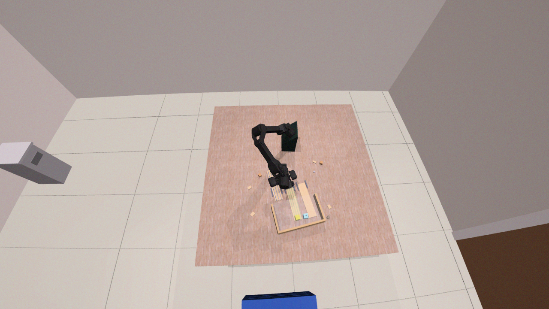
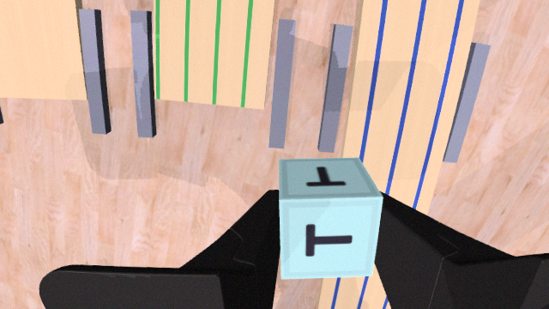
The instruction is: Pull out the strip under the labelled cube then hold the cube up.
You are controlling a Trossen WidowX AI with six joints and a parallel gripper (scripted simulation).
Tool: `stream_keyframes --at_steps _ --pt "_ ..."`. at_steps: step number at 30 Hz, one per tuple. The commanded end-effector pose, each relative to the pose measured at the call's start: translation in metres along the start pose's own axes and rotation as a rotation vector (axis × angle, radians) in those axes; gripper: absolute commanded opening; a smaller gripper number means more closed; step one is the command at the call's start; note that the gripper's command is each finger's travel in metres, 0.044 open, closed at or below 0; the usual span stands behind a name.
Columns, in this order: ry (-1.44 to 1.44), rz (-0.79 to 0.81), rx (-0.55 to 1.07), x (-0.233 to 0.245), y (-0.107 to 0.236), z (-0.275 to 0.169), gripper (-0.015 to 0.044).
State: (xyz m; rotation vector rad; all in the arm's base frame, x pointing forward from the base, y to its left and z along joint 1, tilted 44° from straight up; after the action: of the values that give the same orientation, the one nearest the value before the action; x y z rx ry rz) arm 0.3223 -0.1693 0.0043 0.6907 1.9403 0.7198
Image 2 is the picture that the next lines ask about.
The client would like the light blue cube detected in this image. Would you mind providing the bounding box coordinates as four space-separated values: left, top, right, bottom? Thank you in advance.
279 157 383 278

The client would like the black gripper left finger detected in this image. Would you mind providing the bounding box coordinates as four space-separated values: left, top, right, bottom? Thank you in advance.
39 190 281 309

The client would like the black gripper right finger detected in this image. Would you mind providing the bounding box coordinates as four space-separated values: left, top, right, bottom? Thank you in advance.
374 192 549 309

